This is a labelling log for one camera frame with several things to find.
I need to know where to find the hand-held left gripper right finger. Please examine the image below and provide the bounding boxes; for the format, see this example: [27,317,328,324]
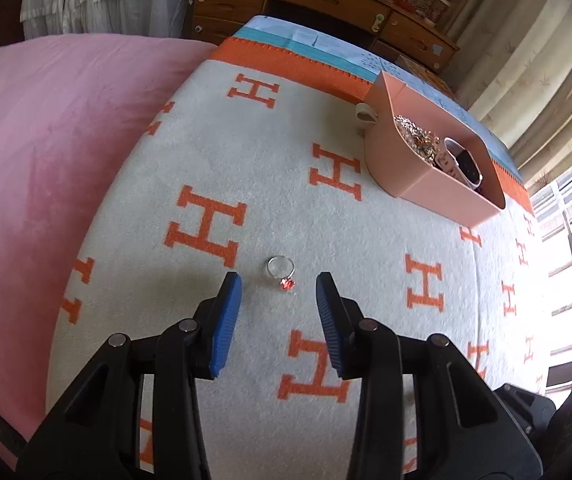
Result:
[315,271,544,480]

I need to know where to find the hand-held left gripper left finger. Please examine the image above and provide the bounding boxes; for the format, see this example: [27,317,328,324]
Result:
[16,271,243,480]

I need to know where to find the red stone silver ring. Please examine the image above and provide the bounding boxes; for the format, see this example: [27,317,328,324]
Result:
[266,255,297,292]

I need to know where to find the pink rectangular box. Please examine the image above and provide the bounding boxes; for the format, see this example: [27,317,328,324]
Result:
[364,71,506,224]

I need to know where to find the gold rhinestone hair clip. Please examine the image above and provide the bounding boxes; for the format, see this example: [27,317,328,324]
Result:
[393,114,443,167]

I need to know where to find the pink smartwatch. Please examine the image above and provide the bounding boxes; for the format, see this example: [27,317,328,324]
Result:
[436,136,484,192]

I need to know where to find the orange and cream printed blanket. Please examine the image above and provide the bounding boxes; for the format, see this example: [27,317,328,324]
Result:
[46,37,559,480]

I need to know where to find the beige curtain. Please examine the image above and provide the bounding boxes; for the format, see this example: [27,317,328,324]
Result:
[436,0,572,188]

